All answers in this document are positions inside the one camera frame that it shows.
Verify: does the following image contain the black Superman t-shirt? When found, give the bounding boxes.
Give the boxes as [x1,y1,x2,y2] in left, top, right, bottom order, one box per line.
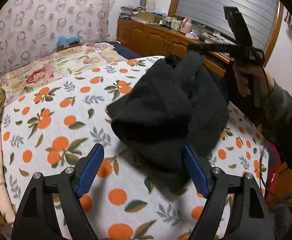
[107,51,229,190]

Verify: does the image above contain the right forearm green sleeve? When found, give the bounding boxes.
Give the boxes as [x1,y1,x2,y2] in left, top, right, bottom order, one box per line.
[262,83,292,171]

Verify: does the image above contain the person's right hand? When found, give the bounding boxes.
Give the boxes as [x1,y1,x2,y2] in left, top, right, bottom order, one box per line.
[233,61,275,99]

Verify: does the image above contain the folded beige garment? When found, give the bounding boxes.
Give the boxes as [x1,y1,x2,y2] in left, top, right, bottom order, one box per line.
[0,127,15,224]

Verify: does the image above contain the pink kettle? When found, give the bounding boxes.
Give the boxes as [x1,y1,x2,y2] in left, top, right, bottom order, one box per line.
[180,17,192,34]

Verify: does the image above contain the grey window roller shutter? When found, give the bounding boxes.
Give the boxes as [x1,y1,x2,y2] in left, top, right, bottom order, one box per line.
[174,0,280,51]

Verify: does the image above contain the orange print white bedsheet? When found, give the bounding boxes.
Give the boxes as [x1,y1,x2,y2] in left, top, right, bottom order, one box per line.
[0,55,269,240]

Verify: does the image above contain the wooden sideboard cabinet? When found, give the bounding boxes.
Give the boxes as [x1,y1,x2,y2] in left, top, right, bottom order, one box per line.
[116,17,232,77]

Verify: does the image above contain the cardboard box on sideboard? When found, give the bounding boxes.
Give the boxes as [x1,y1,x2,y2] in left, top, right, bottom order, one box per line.
[134,11,163,24]

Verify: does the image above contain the navy blue blanket edge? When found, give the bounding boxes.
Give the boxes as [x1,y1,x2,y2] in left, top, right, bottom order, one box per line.
[109,42,140,60]

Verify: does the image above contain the stack of folded cloths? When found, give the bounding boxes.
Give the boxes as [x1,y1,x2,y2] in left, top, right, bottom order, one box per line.
[119,5,145,20]

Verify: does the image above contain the blue tissue box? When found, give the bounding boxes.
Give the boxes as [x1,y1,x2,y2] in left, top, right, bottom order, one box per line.
[56,36,80,52]

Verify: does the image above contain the circle pattern sheer curtain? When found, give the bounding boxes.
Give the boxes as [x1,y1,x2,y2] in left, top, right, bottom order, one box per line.
[0,0,115,76]

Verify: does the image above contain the black cable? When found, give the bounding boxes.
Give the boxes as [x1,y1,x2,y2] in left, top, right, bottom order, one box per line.
[251,47,292,205]

